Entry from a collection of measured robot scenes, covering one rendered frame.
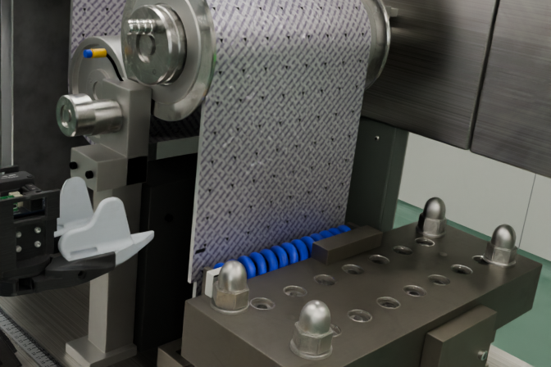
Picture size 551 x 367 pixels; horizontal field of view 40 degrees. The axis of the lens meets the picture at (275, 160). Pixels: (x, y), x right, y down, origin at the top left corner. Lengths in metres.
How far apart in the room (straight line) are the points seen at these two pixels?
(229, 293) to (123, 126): 0.20
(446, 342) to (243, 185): 0.25
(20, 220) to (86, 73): 0.32
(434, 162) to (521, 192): 0.47
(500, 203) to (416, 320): 2.90
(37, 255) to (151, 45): 0.23
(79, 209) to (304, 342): 0.23
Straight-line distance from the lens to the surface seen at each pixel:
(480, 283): 0.84
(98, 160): 0.74
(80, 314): 0.95
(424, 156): 3.80
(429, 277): 0.83
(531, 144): 0.87
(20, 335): 0.91
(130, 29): 0.69
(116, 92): 0.75
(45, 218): 0.60
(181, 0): 0.71
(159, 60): 0.71
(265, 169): 0.78
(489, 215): 3.67
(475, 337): 0.79
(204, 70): 0.69
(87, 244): 0.63
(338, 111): 0.84
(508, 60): 0.87
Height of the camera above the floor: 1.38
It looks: 18 degrees down
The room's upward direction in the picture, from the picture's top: 7 degrees clockwise
